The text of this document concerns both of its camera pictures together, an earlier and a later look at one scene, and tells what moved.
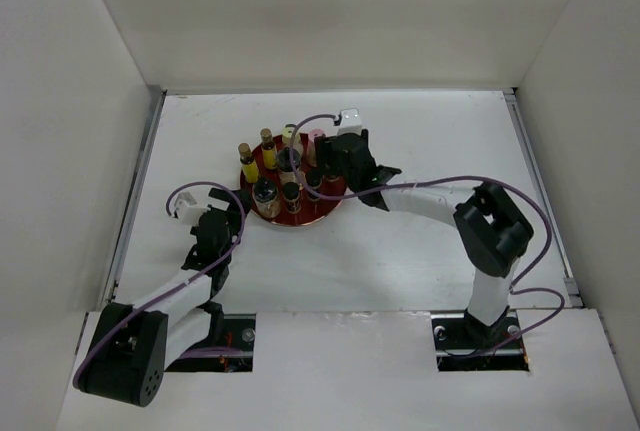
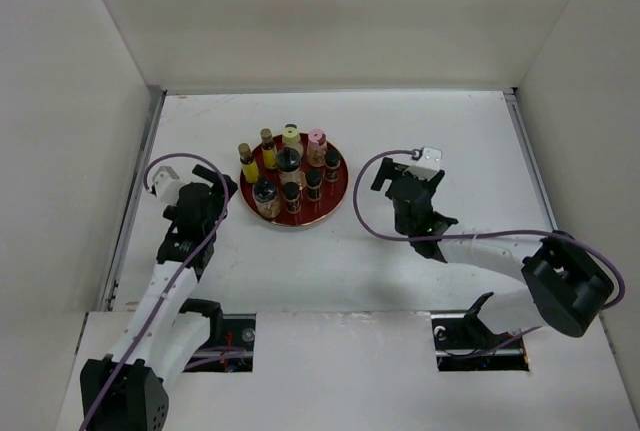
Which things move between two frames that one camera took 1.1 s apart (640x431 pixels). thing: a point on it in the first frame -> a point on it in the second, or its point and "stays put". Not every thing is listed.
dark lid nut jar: x=265 y=196 stays put
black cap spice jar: x=292 y=196 stays put
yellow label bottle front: x=249 y=168 stays put
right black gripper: x=325 y=149 -> x=388 y=170
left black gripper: x=232 y=212 -> x=217 y=188
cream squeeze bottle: x=287 y=134 stays put
